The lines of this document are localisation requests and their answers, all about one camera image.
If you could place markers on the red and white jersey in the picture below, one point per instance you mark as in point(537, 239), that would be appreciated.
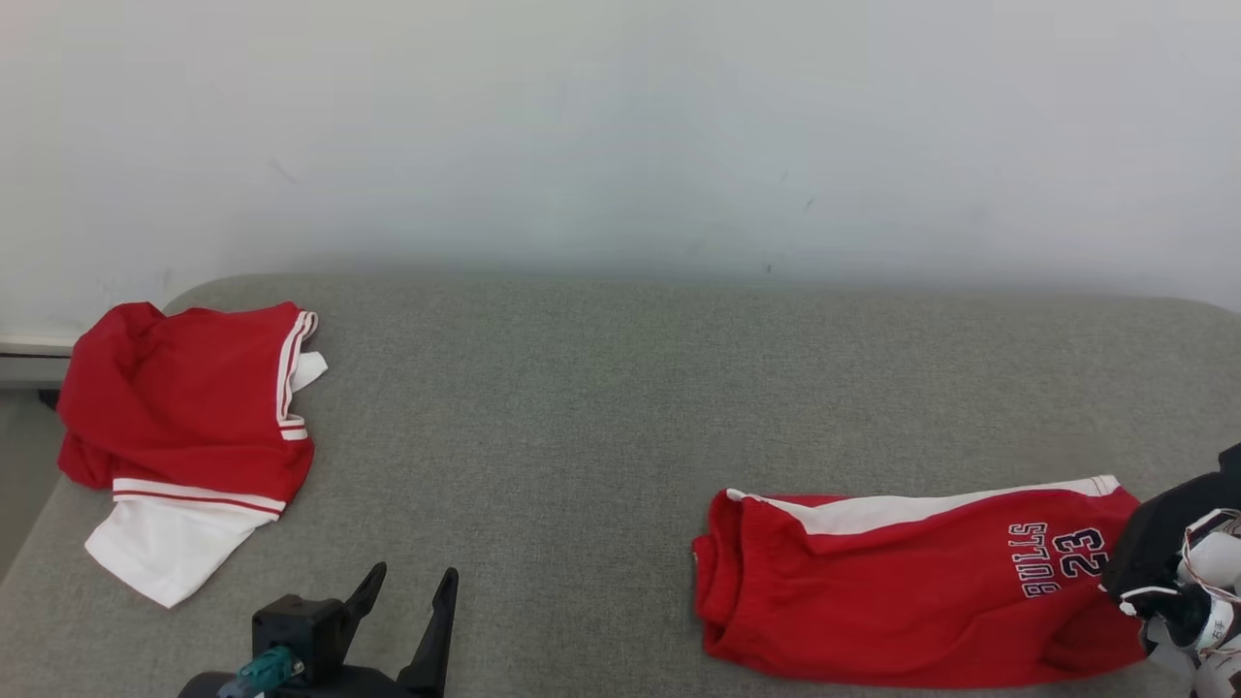
point(184, 407)

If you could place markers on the red shorts with white stripe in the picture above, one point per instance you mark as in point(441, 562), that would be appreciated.
point(873, 601)

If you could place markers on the grey metal rail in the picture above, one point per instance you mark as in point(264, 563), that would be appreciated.
point(29, 371)

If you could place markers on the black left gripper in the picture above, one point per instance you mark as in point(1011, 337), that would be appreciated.
point(359, 686)

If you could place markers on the black caster wheel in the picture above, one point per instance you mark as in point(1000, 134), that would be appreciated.
point(48, 397)

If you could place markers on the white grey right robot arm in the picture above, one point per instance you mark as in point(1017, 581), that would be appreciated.
point(1217, 557)

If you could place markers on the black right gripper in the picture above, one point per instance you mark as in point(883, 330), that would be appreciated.
point(1154, 553)

